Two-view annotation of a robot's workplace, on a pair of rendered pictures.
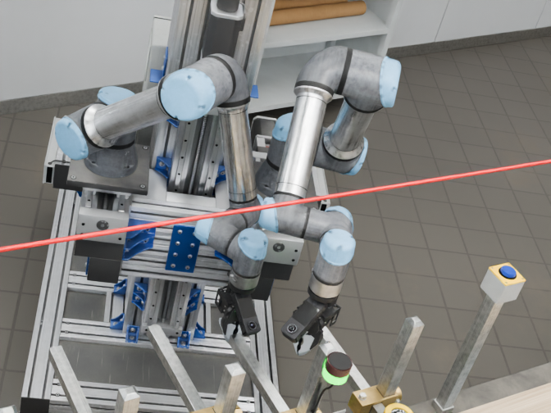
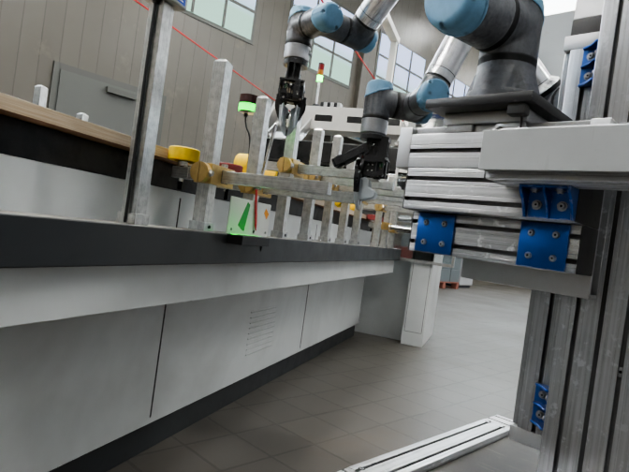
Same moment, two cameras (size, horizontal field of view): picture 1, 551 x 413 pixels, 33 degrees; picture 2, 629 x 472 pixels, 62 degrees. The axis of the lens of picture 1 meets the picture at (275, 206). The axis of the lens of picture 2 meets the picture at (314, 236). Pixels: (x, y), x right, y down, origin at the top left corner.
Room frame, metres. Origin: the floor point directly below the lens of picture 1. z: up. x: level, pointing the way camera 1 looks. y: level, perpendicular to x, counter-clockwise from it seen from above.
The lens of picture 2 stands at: (3.02, -0.87, 0.73)
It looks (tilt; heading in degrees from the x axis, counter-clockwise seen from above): 0 degrees down; 147
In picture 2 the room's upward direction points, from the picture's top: 8 degrees clockwise
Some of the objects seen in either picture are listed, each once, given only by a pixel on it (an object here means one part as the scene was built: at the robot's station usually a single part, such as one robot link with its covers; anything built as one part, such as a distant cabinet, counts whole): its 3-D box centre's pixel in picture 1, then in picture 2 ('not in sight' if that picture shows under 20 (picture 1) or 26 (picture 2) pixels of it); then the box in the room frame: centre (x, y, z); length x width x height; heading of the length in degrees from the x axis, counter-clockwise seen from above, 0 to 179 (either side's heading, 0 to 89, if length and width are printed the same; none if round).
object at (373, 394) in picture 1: (375, 399); (212, 175); (1.75, -0.39, 0.84); 0.13 x 0.06 x 0.05; 128
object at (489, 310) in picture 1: (468, 353); (146, 113); (1.93, -0.61, 0.93); 0.05 x 0.04 x 0.45; 128
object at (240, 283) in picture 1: (243, 275); (373, 128); (1.84, 0.03, 1.05); 0.08 x 0.08 x 0.05
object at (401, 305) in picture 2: not in sight; (345, 211); (-0.60, 1.73, 0.95); 1.65 x 0.70 x 1.90; 38
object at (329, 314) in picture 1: (319, 306); (293, 81); (1.69, -0.16, 1.15); 0.09 x 0.08 x 0.12; 148
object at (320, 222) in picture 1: (329, 229); (326, 22); (1.78, -0.14, 1.31); 0.11 x 0.11 x 0.08; 3
